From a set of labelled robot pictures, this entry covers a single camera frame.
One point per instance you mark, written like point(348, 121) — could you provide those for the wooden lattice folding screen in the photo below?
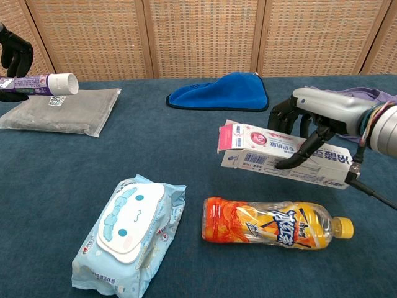
point(201, 34)

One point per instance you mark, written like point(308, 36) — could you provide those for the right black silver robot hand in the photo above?
point(332, 107)

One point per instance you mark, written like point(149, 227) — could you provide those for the white pink toothpaste box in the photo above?
point(257, 155)

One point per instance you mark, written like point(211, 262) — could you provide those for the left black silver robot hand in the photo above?
point(17, 56)

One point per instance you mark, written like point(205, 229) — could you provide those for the purple toothpaste tube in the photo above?
point(37, 84)

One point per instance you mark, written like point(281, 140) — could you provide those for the dark teal table cover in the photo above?
point(173, 149)

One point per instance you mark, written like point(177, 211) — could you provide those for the purple shirt with yellow-green trim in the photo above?
point(359, 92)

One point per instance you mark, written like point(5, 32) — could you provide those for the orange drink bottle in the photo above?
point(266, 225)

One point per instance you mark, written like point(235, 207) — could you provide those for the grey plastic bag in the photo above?
point(68, 115)

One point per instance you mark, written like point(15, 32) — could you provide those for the light blue wet wipes pack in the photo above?
point(130, 232)

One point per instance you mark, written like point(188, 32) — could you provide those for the blue folded cloth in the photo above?
point(229, 91)

